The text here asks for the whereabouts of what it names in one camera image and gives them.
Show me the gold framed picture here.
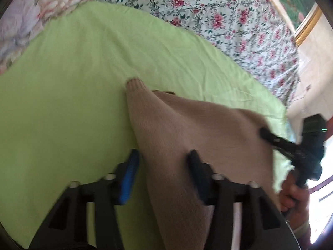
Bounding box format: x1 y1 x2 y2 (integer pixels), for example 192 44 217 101
253 0 323 46

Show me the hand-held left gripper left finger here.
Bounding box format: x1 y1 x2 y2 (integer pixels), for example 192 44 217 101
28 149 141 250

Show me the beige knitted sweater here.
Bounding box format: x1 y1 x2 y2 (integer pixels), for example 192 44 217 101
125 77 282 250

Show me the person's right hand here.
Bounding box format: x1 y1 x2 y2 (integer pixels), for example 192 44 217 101
280 169 312 228

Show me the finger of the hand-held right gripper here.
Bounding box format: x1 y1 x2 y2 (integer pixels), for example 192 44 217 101
260 127 297 160

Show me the small rose print quilt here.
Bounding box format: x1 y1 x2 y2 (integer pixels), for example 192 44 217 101
94 0 301 107

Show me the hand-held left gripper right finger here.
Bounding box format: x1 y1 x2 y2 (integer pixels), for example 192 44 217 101
188 150 303 250

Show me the light green bed sheet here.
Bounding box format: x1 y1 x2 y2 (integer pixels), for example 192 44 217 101
0 0 291 249

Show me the large flower print cloth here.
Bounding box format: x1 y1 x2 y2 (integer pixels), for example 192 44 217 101
0 0 101 76

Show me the white wall cable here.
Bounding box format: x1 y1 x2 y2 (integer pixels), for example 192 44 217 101
293 83 313 102

